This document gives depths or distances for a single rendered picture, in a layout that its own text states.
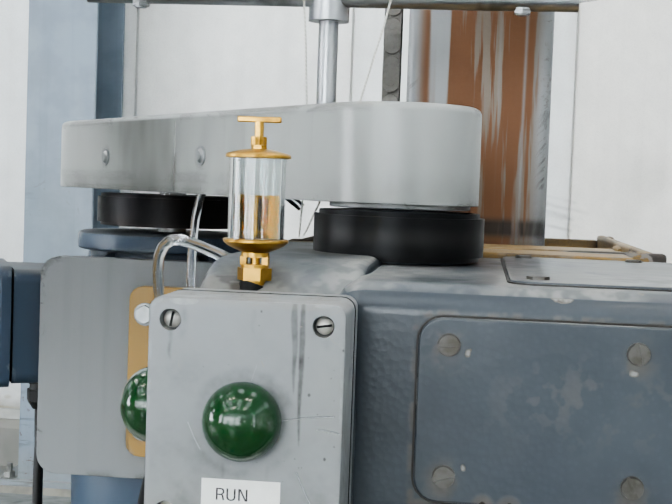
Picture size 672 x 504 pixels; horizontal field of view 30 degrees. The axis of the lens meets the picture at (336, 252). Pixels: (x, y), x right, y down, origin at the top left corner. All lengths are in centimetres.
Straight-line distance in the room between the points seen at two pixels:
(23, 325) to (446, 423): 51
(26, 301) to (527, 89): 42
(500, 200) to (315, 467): 56
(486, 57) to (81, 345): 38
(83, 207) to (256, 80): 99
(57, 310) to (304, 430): 50
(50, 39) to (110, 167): 467
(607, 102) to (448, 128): 509
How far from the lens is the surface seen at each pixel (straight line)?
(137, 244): 96
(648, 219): 573
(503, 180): 100
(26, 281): 97
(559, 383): 52
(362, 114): 63
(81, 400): 95
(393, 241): 62
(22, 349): 97
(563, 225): 569
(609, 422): 52
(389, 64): 107
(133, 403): 49
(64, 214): 552
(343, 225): 63
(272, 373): 47
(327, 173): 65
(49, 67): 556
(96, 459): 96
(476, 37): 101
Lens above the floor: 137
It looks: 3 degrees down
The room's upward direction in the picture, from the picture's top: 2 degrees clockwise
